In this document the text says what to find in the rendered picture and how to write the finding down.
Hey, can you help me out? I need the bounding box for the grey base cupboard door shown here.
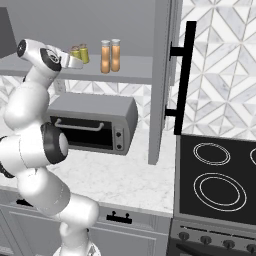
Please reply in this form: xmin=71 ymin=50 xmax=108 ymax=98
xmin=87 ymin=228 xmax=168 ymax=256

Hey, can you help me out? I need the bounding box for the dark grey cabinet door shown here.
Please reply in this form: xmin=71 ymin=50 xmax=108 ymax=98
xmin=0 ymin=7 xmax=18 ymax=60

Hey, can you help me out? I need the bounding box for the black hob stove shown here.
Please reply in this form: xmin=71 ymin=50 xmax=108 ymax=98
xmin=166 ymin=133 xmax=256 ymax=256

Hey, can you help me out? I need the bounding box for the grey open wall cabinet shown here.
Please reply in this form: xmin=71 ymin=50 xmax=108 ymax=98
xmin=0 ymin=0 xmax=173 ymax=85

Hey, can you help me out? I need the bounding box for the grey drawer front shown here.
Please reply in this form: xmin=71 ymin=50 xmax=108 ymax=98
xmin=95 ymin=205 xmax=173 ymax=236

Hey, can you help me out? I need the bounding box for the grey toaster oven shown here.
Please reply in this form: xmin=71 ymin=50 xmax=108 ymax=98
xmin=46 ymin=92 xmax=139 ymax=157

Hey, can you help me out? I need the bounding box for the grey toaster oven handle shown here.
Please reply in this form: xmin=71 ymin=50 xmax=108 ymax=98
xmin=54 ymin=118 xmax=105 ymax=132

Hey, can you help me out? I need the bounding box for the long black door handle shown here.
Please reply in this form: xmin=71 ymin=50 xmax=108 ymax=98
xmin=164 ymin=20 xmax=198 ymax=136

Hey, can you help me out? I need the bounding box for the yellow-green shaker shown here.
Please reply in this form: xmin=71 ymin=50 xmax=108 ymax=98
xmin=70 ymin=45 xmax=82 ymax=61
xmin=78 ymin=43 xmax=90 ymax=65

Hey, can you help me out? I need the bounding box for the orange condiment bottle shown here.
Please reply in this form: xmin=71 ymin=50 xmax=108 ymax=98
xmin=100 ymin=39 xmax=111 ymax=75
xmin=110 ymin=38 xmax=121 ymax=73

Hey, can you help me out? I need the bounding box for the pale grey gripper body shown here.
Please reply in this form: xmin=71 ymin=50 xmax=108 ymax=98
xmin=61 ymin=52 xmax=84 ymax=70

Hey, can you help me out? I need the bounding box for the white wall socket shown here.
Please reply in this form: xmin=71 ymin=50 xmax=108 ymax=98
xmin=54 ymin=79 xmax=67 ymax=95

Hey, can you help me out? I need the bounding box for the black drawer handle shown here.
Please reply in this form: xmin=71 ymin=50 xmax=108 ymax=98
xmin=106 ymin=210 xmax=133 ymax=225
xmin=15 ymin=198 xmax=34 ymax=208

